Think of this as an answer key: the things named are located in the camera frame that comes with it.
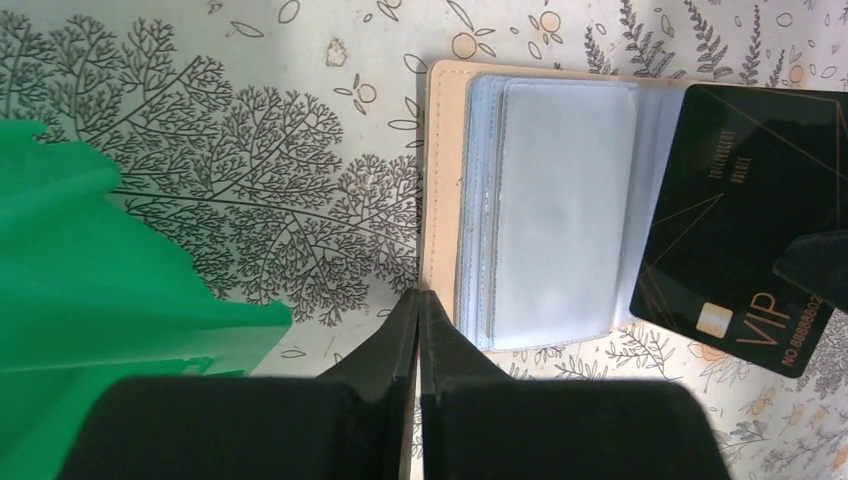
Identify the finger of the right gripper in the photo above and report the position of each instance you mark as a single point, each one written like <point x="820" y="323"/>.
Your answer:
<point x="817" y="264"/>

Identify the beige blue card holder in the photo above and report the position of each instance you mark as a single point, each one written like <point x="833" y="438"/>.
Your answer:
<point x="540" y="187"/>

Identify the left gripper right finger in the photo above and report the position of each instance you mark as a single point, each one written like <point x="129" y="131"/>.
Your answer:
<point x="455" y="378"/>

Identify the green plastic bin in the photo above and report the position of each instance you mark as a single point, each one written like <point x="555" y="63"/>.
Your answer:
<point x="91" y="295"/>

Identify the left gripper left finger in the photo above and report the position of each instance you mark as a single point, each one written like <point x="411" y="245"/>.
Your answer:
<point x="376" y="424"/>

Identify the floral patterned table mat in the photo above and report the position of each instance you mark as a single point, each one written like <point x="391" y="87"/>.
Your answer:
<point x="276" y="141"/>

